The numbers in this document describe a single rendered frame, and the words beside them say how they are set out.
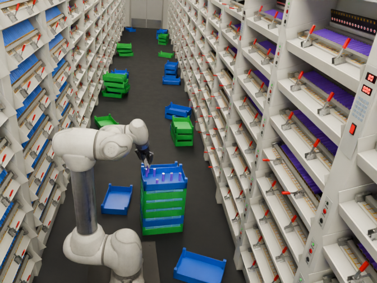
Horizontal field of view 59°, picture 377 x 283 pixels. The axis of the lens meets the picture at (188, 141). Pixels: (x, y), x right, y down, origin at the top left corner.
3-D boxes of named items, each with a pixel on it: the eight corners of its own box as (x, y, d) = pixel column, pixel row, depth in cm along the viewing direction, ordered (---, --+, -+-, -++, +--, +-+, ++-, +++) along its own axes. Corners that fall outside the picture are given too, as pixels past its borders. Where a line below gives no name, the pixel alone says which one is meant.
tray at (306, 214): (311, 236, 128) (310, 217, 123) (263, 155, 181) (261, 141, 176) (362, 223, 128) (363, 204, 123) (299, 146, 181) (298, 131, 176)
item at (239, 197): (242, 224, 216) (239, 208, 209) (223, 172, 269) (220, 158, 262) (272, 216, 215) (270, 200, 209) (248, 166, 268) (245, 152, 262)
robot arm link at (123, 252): (138, 279, 169) (139, 246, 160) (103, 275, 170) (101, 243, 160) (144, 255, 184) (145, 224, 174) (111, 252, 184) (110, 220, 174)
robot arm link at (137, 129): (150, 132, 207) (129, 132, 207) (146, 115, 195) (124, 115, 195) (148, 145, 200) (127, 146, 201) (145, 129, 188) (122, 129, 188)
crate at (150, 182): (143, 191, 224) (143, 181, 220) (140, 174, 241) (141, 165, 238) (187, 188, 231) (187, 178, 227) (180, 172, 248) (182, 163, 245)
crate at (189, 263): (173, 278, 212) (173, 269, 208) (182, 255, 229) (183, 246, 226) (218, 292, 205) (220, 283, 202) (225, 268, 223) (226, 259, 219)
